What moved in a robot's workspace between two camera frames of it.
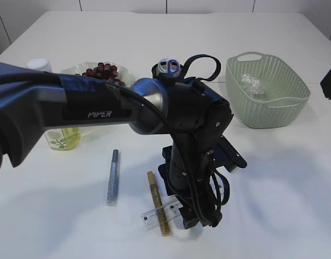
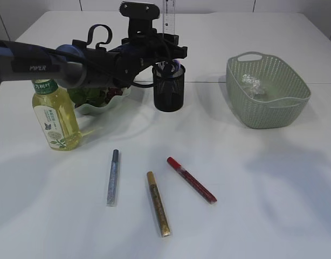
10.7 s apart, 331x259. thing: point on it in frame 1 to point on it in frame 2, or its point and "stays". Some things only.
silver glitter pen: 112,187 stays
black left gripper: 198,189 to 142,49
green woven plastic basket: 264,91 stays
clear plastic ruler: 171,209 to 169,16
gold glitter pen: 163,220 stays
